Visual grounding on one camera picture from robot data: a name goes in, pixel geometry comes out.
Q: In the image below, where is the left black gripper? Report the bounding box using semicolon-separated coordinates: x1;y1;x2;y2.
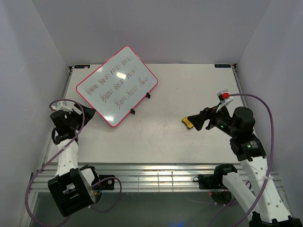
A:
66;102;96;130

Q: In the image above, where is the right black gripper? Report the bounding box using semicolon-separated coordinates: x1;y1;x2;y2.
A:
187;102;238;137

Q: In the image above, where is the yellow whiteboard eraser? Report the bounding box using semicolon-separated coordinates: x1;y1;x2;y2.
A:
181;116;194;129

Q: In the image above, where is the pink framed whiteboard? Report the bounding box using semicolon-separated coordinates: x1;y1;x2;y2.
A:
76;46;159;127

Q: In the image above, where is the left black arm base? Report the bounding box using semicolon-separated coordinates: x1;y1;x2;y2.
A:
97;175;115;191

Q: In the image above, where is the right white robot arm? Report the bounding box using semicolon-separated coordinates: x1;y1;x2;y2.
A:
182;106;302;227

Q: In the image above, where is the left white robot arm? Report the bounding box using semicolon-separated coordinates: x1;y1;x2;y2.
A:
48;101;101;217

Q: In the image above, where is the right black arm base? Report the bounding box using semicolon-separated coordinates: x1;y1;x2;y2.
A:
193;174;227;190

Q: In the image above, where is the left blue table label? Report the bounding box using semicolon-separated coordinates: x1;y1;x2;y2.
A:
74;65;90;69

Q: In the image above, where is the blue table label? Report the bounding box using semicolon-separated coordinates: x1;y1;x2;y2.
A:
74;65;90;69
214;64;231;68

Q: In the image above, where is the right blue table label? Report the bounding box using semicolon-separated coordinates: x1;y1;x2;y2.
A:
214;64;231;68

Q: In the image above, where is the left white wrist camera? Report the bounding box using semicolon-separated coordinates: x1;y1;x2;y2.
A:
50;101;74;113

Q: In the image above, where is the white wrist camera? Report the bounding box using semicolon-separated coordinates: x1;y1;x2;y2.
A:
216;89;233;112
50;101;74;113

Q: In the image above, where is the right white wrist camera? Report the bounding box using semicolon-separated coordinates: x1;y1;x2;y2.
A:
216;89;233;112

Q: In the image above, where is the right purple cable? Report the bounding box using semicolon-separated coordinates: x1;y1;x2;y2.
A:
208;93;275;227

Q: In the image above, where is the purple cable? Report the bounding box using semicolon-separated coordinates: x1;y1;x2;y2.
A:
25;98;122;227
208;93;275;227

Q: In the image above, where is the black wire board stand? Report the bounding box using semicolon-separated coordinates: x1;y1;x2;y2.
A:
130;92;152;115

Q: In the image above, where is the aluminium rail frame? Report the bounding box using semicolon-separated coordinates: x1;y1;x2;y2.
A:
27;163;285;193

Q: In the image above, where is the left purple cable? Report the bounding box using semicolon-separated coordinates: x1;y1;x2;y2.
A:
25;98;122;227

